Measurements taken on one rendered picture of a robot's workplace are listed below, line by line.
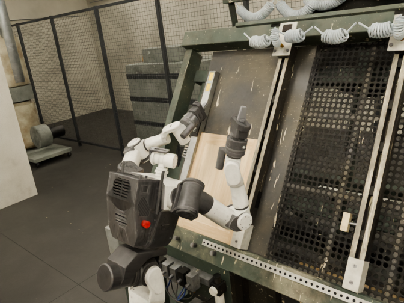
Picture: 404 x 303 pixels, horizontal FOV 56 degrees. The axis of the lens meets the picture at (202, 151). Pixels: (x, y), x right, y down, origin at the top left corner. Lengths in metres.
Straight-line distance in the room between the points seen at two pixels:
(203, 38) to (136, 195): 1.24
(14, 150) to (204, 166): 3.75
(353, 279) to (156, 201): 0.85
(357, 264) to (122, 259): 0.95
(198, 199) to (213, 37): 1.17
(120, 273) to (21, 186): 4.14
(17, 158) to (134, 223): 4.14
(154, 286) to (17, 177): 4.09
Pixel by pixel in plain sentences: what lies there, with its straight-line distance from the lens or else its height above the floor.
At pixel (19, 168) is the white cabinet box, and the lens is 5.63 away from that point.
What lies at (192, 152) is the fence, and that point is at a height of 1.27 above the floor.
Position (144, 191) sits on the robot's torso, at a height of 1.36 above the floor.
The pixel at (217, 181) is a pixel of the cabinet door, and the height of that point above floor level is 1.14.
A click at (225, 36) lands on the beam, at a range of 2.33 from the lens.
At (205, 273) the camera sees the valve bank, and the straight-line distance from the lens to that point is 2.08.
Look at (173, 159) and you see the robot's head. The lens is 1.68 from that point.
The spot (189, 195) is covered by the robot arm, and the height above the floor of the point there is 1.34.
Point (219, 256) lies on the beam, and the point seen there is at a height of 0.85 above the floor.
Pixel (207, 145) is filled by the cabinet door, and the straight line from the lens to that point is 2.20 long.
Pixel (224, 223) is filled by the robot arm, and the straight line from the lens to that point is 1.66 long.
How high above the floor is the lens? 1.96
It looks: 18 degrees down
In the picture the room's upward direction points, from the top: 7 degrees counter-clockwise
